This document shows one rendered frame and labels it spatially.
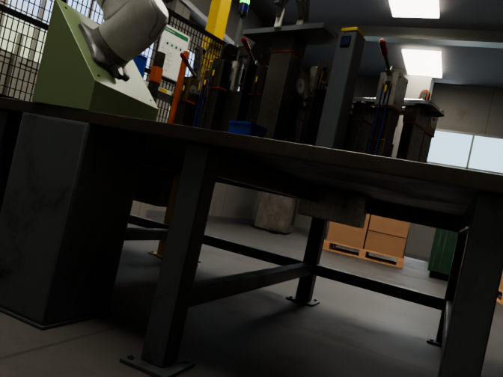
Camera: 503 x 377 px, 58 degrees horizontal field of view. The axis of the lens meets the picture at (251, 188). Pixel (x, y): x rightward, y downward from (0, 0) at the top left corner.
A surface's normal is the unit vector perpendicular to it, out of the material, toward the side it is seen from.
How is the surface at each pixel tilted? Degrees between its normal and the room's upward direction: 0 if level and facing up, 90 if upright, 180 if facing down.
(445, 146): 90
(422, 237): 90
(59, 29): 90
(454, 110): 90
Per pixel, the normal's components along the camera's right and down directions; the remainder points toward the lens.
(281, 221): -0.20, -0.06
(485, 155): -0.40, -0.10
